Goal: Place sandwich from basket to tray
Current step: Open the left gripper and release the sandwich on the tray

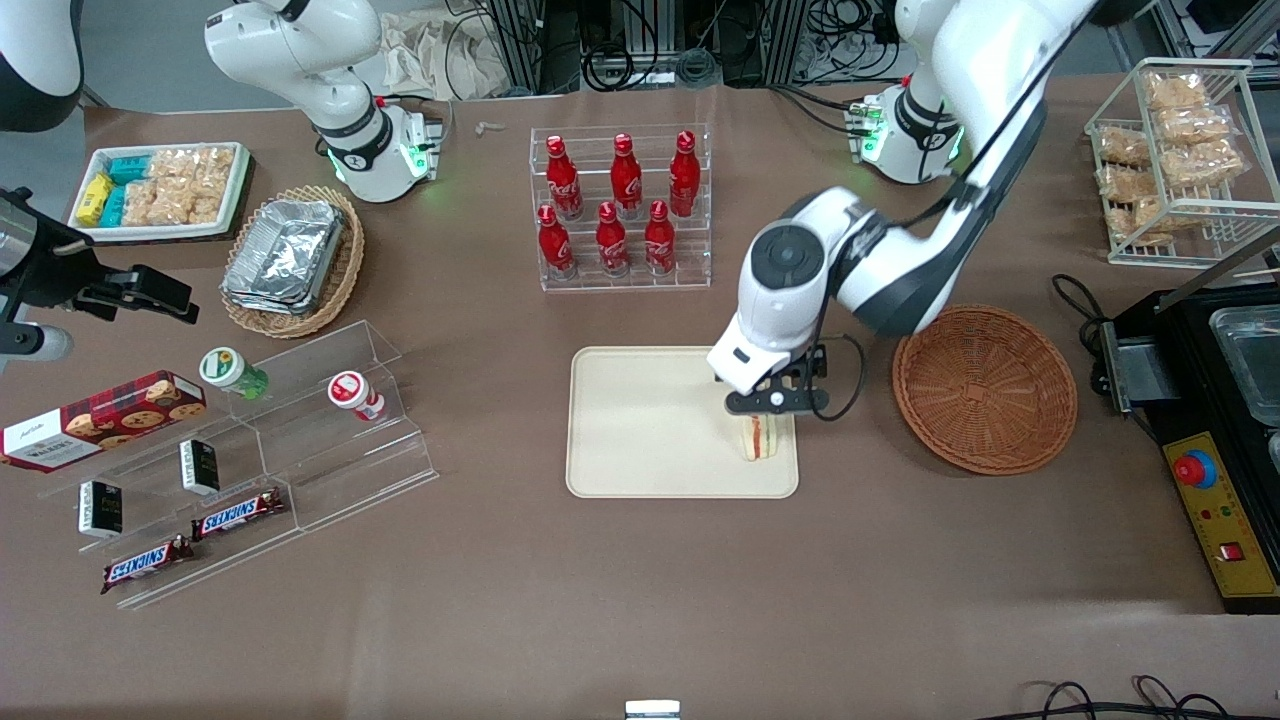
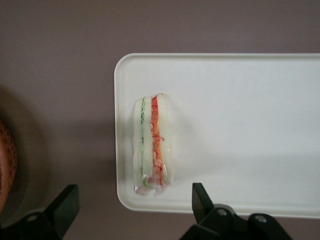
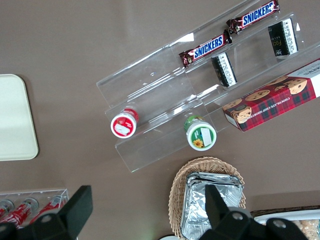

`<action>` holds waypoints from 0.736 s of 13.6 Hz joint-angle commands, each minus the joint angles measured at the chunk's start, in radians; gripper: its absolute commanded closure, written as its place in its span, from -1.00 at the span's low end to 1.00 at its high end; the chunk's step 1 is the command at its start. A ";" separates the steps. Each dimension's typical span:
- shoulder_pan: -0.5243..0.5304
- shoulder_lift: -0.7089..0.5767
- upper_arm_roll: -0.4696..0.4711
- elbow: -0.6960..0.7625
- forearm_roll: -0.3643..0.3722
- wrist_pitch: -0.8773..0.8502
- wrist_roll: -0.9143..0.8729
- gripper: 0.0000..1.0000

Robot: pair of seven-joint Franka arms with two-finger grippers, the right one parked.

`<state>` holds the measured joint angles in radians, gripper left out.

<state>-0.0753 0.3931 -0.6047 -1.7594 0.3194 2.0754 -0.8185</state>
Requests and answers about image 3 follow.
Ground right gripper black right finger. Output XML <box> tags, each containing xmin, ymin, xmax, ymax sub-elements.
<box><xmin>199</xmin><ymin>184</ymin><xmax>309</xmax><ymax>240</ymax></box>

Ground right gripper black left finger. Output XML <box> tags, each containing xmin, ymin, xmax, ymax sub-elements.
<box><xmin>31</xmin><ymin>184</ymin><xmax>94</xmax><ymax>240</ymax></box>

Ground oval light wicker basket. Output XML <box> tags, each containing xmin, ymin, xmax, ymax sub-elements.
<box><xmin>168</xmin><ymin>156</ymin><xmax>247</xmax><ymax>240</ymax></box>

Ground white rectangular snack tray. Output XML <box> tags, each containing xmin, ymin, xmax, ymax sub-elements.
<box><xmin>253</xmin><ymin>208</ymin><xmax>320</xmax><ymax>240</ymax></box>

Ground cream plastic tray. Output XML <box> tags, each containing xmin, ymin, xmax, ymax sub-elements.
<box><xmin>0</xmin><ymin>73</ymin><xmax>39</xmax><ymax>162</ymax></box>

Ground red cola bottle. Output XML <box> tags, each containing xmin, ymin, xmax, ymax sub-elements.
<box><xmin>0</xmin><ymin>197</ymin><xmax>40</xmax><ymax>229</ymax></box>
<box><xmin>29</xmin><ymin>194</ymin><xmax>68</xmax><ymax>225</ymax></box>
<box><xmin>0</xmin><ymin>199</ymin><xmax>15</xmax><ymax>218</ymax></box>

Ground stacked aluminium foil trays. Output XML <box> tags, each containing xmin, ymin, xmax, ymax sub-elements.
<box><xmin>180</xmin><ymin>171</ymin><xmax>245</xmax><ymax>240</ymax></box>

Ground clear acrylic bottle rack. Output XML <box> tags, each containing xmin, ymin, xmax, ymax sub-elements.
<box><xmin>0</xmin><ymin>187</ymin><xmax>70</xmax><ymax>229</ymax></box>

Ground bag of rice crackers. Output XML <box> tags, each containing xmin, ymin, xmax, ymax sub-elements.
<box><xmin>291</xmin><ymin>218</ymin><xmax>320</xmax><ymax>240</ymax></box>

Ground green lid yogurt cup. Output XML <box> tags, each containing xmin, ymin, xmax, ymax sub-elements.
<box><xmin>183</xmin><ymin>114</ymin><xmax>218</xmax><ymax>151</ymax></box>

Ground red lid yogurt cup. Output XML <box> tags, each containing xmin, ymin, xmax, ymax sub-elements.
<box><xmin>110</xmin><ymin>107</ymin><xmax>140</xmax><ymax>139</ymax></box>

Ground red tartan cookie box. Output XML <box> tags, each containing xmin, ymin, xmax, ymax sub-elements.
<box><xmin>221</xmin><ymin>58</ymin><xmax>320</xmax><ymax>133</ymax></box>

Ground small black chocolate box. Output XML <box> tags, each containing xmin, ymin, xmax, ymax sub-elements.
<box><xmin>267</xmin><ymin>17</ymin><xmax>299</xmax><ymax>59</ymax></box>
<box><xmin>211</xmin><ymin>51</ymin><xmax>238</xmax><ymax>89</ymax></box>

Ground clear acrylic stepped shelf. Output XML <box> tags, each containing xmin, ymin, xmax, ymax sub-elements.
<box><xmin>96</xmin><ymin>0</ymin><xmax>320</xmax><ymax>174</ymax></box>

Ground Snickers chocolate bar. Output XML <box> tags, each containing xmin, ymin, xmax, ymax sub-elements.
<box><xmin>178</xmin><ymin>29</ymin><xmax>233</xmax><ymax>69</ymax></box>
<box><xmin>226</xmin><ymin>0</ymin><xmax>281</xmax><ymax>35</ymax></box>

